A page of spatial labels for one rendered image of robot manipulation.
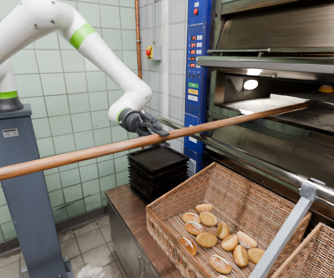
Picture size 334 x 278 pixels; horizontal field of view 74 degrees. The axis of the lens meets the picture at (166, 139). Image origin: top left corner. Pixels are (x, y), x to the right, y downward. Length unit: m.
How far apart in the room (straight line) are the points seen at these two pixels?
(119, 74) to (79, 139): 1.02
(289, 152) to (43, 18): 1.06
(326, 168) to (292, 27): 0.54
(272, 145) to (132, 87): 0.68
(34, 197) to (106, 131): 0.83
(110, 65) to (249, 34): 0.62
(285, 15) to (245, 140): 0.56
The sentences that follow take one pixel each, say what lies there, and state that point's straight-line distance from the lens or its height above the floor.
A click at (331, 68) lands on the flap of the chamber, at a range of 0.80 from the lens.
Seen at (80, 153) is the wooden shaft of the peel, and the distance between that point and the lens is 0.63.
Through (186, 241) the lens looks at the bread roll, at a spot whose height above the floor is 0.65.
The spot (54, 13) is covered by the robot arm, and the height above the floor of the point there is 1.58.
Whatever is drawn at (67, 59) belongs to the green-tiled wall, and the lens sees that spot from 1.82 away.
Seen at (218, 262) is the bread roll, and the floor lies 0.64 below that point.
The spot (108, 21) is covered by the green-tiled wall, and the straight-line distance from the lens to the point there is 1.91.
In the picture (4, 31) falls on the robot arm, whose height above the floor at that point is 1.52.
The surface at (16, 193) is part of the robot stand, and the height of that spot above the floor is 0.78.
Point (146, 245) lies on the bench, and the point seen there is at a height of 0.58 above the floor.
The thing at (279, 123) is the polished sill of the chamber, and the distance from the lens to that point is 1.06.
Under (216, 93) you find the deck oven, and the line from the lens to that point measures 1.28.
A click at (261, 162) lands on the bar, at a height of 1.17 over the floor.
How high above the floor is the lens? 1.45
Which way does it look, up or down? 21 degrees down
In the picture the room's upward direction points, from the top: straight up
